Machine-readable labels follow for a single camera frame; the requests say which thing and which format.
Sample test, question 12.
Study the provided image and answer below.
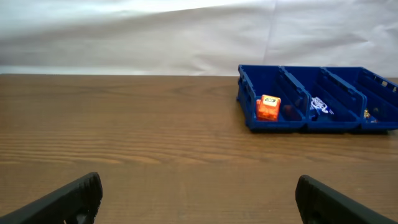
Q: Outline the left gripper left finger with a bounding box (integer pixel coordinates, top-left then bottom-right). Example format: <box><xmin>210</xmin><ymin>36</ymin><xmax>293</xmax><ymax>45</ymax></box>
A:
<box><xmin>0</xmin><ymin>172</ymin><xmax>103</xmax><ymax>224</ymax></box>

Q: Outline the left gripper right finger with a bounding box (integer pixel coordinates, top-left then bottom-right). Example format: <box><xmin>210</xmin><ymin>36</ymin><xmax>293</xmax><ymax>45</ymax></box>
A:
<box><xmin>294</xmin><ymin>174</ymin><xmax>398</xmax><ymax>224</ymax></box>

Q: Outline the blue candy pack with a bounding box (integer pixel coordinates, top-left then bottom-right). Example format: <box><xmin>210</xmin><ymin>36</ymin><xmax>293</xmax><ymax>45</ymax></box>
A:
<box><xmin>310</xmin><ymin>96</ymin><xmax>327</xmax><ymax>114</ymax></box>

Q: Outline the blue tray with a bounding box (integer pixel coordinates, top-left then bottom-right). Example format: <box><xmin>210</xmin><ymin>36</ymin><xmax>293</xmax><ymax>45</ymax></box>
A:
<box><xmin>236</xmin><ymin>64</ymin><xmax>398</xmax><ymax>133</ymax></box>

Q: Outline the orange candy box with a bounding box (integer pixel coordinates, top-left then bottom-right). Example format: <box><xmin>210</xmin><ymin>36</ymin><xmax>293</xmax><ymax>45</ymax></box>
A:
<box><xmin>255</xmin><ymin>94</ymin><xmax>282</xmax><ymax>122</ymax></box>

